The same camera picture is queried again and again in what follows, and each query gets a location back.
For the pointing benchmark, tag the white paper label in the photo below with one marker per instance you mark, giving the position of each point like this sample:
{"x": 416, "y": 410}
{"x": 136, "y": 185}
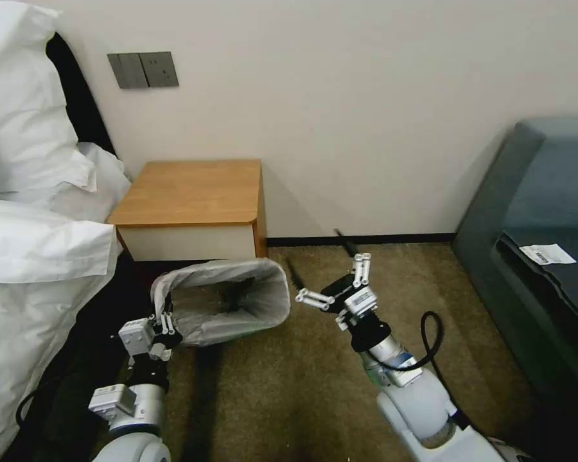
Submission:
{"x": 548, "y": 253}

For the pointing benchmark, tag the grey wall switch panel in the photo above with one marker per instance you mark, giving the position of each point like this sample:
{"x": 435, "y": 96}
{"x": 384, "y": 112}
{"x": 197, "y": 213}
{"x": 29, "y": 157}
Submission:
{"x": 125, "y": 70}

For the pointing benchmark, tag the wooden nightstand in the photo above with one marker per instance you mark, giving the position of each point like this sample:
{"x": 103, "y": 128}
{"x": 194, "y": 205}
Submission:
{"x": 192, "y": 197}

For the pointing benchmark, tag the black baseboard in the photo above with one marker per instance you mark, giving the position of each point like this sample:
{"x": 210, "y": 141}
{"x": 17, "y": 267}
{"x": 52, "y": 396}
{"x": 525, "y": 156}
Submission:
{"x": 390, "y": 239}

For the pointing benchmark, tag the small white pillow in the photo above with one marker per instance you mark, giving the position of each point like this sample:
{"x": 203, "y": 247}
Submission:
{"x": 108, "y": 183}

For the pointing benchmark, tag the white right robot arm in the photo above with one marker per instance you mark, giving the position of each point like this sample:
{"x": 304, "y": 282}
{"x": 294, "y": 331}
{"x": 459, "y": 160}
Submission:
{"x": 414, "y": 399}

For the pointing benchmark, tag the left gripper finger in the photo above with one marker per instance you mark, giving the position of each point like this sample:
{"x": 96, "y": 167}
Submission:
{"x": 151, "y": 321}
{"x": 166, "y": 325}

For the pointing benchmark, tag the blue-grey sofa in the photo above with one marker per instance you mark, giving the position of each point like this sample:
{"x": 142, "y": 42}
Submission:
{"x": 525, "y": 231}

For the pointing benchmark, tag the grey trash can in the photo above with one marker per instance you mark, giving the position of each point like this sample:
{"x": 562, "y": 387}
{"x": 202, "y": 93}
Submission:
{"x": 231, "y": 298}

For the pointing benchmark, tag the black headboard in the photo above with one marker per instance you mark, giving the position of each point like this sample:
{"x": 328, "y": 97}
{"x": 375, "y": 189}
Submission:
{"x": 82, "y": 96}

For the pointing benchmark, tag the translucent white garbage bag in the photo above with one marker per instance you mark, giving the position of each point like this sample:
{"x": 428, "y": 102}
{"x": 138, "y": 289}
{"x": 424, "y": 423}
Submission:
{"x": 212, "y": 332}

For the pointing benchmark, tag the white duvet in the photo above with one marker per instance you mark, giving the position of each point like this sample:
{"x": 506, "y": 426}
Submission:
{"x": 29, "y": 289}

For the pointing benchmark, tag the large white pillow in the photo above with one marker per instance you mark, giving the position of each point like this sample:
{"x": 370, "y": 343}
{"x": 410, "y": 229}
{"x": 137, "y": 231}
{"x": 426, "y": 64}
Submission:
{"x": 19, "y": 106}

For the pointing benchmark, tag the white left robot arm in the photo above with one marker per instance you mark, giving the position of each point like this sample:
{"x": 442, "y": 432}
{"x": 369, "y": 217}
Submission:
{"x": 135, "y": 409}

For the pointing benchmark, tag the black bed base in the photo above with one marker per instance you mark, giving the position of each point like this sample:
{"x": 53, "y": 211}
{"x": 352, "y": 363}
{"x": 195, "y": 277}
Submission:
{"x": 91, "y": 317}

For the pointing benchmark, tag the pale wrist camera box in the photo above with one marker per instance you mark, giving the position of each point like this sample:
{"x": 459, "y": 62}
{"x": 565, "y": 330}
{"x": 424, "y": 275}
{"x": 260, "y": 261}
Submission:
{"x": 361, "y": 301}
{"x": 135, "y": 338}

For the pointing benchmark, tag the grey wall outlet panel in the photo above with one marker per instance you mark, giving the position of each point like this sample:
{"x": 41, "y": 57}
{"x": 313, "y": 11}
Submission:
{"x": 161, "y": 69}

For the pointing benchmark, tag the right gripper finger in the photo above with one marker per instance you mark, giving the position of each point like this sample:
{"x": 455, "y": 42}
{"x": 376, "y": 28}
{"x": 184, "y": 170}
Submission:
{"x": 361, "y": 269}
{"x": 313, "y": 299}

